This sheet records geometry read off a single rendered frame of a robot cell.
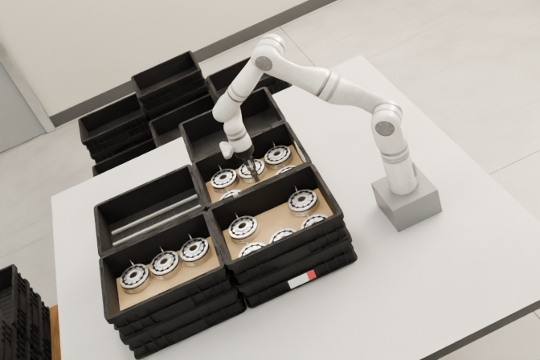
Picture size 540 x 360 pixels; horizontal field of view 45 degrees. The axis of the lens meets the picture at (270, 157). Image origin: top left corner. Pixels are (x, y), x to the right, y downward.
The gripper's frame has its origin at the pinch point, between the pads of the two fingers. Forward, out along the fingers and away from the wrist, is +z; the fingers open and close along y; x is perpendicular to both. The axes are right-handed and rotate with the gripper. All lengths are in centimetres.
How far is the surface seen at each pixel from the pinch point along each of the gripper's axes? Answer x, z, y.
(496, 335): -61, 85, -48
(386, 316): -18, 15, -71
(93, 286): 72, 15, -3
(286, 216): -3.9, 2.2, -26.4
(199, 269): 29.7, 2.1, -32.8
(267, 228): 3.8, 2.1, -28.0
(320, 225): -11.6, -7.3, -47.2
